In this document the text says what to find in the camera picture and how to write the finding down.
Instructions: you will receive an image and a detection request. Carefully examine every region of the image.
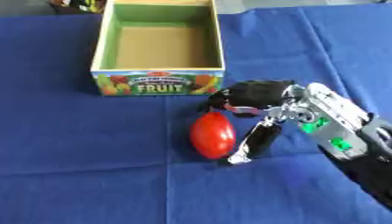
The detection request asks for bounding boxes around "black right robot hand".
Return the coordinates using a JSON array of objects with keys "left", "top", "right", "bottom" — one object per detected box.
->
[{"left": 197, "top": 80, "right": 298, "bottom": 166}]

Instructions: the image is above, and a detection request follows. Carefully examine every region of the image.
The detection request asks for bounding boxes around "open box with green inside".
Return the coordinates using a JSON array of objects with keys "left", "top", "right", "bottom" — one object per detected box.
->
[{"left": 88, "top": 0, "right": 227, "bottom": 97}]

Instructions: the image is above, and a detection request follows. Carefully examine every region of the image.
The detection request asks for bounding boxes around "red toy tomato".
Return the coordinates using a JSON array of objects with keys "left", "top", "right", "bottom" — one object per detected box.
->
[{"left": 188, "top": 111, "right": 238, "bottom": 160}]

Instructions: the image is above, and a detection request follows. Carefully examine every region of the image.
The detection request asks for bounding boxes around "dark bag on floor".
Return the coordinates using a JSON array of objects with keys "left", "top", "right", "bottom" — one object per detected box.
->
[{"left": 47, "top": 0, "right": 109, "bottom": 15}]

